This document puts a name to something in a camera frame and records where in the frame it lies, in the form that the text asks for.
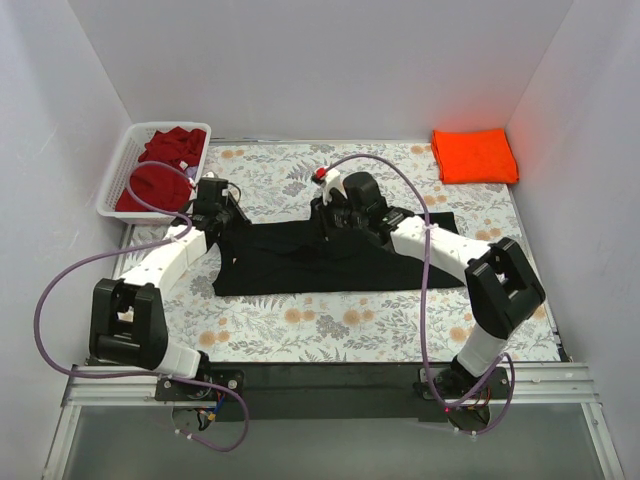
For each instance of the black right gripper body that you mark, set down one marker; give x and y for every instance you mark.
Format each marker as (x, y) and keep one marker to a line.
(325, 212)

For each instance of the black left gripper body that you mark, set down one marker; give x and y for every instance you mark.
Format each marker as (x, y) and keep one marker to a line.
(228, 217)

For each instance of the black t-shirt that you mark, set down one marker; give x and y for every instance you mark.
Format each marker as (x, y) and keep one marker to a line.
(292, 257)

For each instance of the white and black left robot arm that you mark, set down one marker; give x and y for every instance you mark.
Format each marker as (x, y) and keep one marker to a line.
(128, 324)

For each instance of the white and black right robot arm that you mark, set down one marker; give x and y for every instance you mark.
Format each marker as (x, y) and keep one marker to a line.
(502, 286)

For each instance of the lavender garment in basket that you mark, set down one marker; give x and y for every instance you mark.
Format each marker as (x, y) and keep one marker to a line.
(192, 172)

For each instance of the red t-shirt in basket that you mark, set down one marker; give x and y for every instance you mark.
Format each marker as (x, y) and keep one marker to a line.
(177, 148)

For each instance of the white plastic laundry basket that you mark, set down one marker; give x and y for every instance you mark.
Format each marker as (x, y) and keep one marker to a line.
(114, 200)

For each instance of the folded orange t-shirt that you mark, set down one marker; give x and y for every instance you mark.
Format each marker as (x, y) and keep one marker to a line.
(474, 157)

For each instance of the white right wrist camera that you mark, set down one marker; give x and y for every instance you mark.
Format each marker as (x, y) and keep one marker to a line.
(330, 181)

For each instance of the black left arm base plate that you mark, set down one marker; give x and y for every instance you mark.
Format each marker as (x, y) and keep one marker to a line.
(169, 389)

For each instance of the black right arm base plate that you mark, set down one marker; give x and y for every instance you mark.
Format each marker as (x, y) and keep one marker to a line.
(452, 385)

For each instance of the aluminium front rail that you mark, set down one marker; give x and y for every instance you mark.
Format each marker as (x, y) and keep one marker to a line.
(532, 383)

